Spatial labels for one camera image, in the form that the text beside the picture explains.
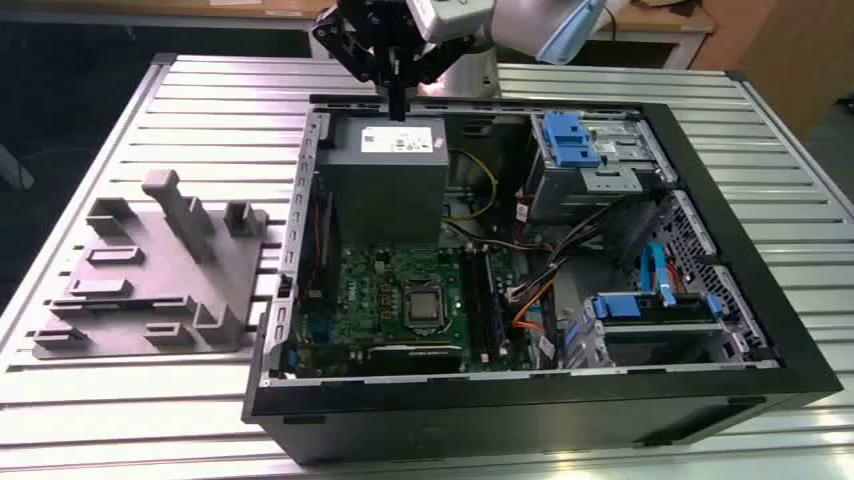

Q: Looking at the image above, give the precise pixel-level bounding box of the yellow wire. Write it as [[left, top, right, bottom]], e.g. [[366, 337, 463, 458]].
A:
[[443, 149, 499, 224]]

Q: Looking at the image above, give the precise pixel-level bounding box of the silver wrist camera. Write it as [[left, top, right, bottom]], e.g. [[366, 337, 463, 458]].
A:
[[406, 0, 496, 45]]

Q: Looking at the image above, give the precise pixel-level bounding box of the brown wooden cabinet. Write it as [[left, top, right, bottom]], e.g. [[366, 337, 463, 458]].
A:
[[690, 0, 854, 139]]

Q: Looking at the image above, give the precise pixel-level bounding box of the grey power supply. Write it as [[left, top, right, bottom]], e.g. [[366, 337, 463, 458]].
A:
[[317, 115, 448, 246]]

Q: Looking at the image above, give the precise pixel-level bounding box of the blue flat data wire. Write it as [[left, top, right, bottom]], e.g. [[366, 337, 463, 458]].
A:
[[639, 242, 676, 306]]

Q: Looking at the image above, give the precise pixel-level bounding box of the blue disk carrier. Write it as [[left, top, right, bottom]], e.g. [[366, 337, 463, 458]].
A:
[[586, 294, 726, 321]]

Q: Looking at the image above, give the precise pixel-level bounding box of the silver CPU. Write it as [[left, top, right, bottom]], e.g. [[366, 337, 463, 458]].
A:
[[406, 292, 446, 321]]

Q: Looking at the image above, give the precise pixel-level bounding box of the black wire bundle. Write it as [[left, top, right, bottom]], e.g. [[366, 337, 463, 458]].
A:
[[512, 199, 642, 301]]

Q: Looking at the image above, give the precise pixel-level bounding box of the green motherboard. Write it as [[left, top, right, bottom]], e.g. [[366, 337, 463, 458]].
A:
[[292, 242, 535, 376]]

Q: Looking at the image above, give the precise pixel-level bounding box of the grey parts rack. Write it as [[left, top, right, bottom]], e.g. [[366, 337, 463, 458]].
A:
[[31, 168, 285, 360]]

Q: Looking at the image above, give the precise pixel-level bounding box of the grey chair leg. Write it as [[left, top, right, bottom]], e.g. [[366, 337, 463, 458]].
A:
[[0, 142, 36, 191]]

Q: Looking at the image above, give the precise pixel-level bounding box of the black PC case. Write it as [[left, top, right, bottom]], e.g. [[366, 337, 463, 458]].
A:
[[240, 93, 843, 465]]

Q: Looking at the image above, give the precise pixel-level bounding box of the black graphics card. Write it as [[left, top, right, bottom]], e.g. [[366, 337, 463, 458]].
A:
[[364, 342, 463, 375]]

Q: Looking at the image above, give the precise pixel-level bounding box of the wooden desk white frame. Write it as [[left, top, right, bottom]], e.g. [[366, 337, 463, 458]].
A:
[[0, 0, 719, 69]]

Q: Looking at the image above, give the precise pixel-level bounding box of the blue drive latch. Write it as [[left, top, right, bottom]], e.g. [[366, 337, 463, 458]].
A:
[[543, 113, 600, 169]]

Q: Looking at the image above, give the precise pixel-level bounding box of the black CPU socket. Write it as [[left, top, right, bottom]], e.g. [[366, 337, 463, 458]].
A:
[[398, 280, 455, 337]]

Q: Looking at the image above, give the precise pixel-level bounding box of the black RAM slot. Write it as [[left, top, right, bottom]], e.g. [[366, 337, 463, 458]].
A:
[[464, 243, 486, 362]]

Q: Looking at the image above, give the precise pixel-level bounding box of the orange wire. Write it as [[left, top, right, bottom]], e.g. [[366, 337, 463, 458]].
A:
[[510, 279, 555, 331]]

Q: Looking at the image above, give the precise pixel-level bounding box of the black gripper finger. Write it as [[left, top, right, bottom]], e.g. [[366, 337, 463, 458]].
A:
[[398, 37, 468, 122], [309, 7, 400, 122]]

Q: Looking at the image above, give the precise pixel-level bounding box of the metal disk bay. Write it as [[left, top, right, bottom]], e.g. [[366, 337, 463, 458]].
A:
[[558, 292, 782, 370]]

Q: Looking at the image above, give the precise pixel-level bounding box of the metal drive cage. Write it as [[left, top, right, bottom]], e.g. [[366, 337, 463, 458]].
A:
[[523, 112, 675, 226]]

